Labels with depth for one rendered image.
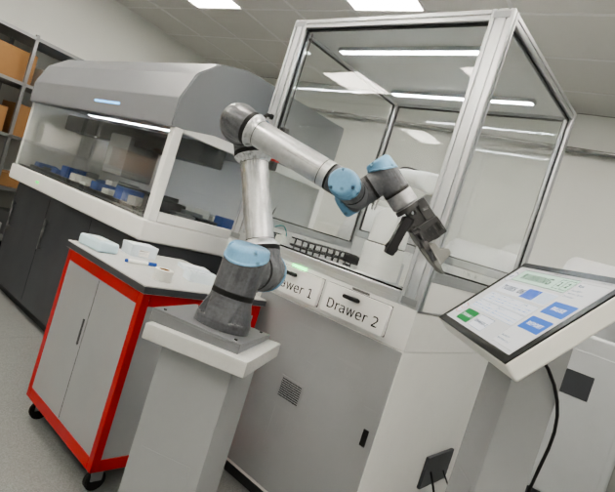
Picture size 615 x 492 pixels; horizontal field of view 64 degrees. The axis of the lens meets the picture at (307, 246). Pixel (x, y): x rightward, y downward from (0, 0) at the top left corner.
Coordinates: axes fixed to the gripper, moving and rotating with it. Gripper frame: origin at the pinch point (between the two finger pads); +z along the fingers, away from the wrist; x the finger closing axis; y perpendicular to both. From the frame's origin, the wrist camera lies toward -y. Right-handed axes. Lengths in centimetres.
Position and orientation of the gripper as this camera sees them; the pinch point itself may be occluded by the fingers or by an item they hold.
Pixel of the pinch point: (438, 271)
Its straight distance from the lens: 142.7
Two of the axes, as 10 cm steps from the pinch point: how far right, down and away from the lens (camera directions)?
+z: 5.4, 8.4, 0.3
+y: 8.4, -5.4, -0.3
